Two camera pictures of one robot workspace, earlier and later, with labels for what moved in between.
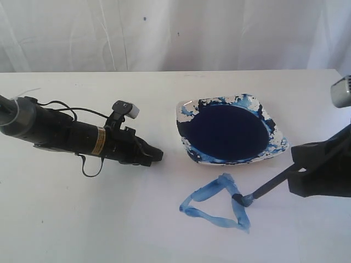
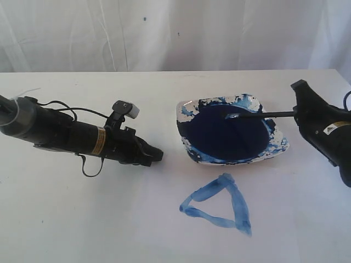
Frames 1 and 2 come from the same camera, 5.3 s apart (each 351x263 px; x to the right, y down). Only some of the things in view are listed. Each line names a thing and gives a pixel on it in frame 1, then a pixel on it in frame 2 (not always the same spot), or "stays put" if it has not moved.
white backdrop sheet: (98, 35) stays put
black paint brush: (248, 199) to (242, 115)
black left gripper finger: (151, 153) stays put
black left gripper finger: (144, 162) stays put
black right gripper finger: (315, 157) to (310, 114)
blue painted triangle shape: (225, 181) stays put
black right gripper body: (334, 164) to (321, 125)
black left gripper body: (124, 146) stays put
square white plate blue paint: (228, 130) stays put
